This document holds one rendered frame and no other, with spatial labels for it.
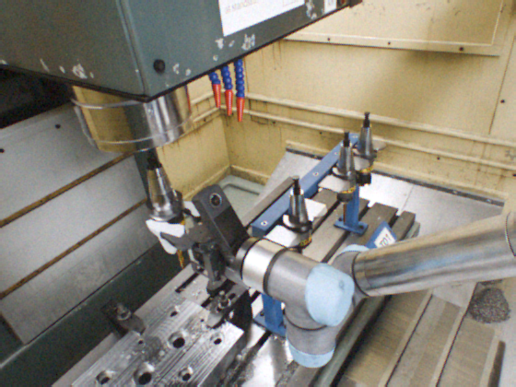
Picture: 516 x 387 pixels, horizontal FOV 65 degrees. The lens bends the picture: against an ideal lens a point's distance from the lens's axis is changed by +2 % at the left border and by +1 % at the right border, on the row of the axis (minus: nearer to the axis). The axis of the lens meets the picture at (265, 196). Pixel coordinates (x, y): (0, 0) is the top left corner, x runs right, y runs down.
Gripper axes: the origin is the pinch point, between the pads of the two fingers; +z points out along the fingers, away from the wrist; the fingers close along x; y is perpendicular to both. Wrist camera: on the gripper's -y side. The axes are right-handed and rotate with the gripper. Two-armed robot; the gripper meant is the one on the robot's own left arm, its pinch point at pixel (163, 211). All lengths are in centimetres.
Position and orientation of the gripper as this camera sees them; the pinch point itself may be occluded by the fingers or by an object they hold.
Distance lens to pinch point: 73.3
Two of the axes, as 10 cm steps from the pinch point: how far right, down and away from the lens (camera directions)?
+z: -8.1, -2.8, 5.1
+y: 0.9, 8.1, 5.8
